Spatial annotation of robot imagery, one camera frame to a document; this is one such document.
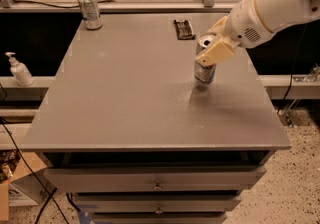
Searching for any blue silver redbull can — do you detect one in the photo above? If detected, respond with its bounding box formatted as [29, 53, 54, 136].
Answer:
[194, 32, 216, 85]

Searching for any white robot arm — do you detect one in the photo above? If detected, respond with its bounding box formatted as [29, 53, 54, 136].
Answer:
[195, 0, 320, 67]

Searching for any silver green 7up can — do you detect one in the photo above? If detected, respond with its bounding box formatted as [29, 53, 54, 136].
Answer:
[78, 0, 102, 30]

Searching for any black floor cable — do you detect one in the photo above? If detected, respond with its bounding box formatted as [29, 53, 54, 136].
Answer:
[0, 117, 71, 224]

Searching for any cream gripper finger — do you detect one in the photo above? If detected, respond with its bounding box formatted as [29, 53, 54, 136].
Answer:
[211, 16, 227, 32]
[195, 39, 239, 67]

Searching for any grey top drawer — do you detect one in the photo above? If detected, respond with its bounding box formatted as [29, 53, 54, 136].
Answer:
[45, 166, 266, 193]

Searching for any grey middle drawer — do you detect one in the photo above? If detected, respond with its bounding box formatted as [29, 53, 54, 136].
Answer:
[74, 193, 241, 213]

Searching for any grey drawer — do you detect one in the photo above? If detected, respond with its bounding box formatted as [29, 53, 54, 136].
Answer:
[74, 193, 241, 213]
[45, 166, 266, 193]
[92, 213, 227, 224]

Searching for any grey bottom drawer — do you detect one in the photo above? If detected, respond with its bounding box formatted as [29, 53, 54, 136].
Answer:
[92, 213, 227, 224]

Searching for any white pump sanitizer bottle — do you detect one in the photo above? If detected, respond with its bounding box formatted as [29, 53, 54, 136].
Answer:
[5, 52, 34, 87]

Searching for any cardboard box with items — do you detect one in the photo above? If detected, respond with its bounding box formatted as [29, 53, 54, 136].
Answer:
[0, 152, 54, 221]

